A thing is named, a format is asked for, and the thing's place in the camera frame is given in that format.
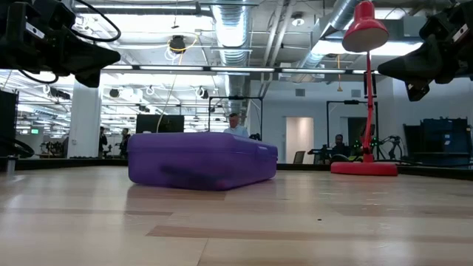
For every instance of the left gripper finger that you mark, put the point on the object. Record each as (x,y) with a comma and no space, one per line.
(92,59)

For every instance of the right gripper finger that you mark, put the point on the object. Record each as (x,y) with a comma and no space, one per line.
(414,68)

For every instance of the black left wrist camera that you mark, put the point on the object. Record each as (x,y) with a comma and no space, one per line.
(22,18)

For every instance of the black cabinet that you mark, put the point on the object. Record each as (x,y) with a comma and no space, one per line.
(8,122)

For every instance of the long LED light bar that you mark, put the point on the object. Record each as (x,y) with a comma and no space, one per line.
(244,69)

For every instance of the black computer monitor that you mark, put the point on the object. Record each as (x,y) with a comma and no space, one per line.
(166,123)

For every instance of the red desk lamp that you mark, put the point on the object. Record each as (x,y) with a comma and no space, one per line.
(364,33)

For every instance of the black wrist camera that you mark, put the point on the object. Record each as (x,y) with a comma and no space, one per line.
(22,18)
(462,22)

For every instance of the purple plastic supply box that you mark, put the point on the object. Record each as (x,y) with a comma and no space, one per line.
(199,162)

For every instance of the black overhead camera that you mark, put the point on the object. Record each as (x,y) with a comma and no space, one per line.
(177,43)

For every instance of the grey office chair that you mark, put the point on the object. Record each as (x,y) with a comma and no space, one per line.
(300,157)

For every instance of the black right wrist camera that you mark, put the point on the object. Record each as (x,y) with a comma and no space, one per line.
(462,22)

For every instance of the person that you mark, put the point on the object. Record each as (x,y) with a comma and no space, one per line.
(236,129)
(339,147)
(102,142)
(125,144)

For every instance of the black rig frame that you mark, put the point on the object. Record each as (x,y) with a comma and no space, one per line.
(236,98)
(351,102)

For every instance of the dark blue storage crates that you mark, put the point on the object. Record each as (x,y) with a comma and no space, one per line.
(443,140)

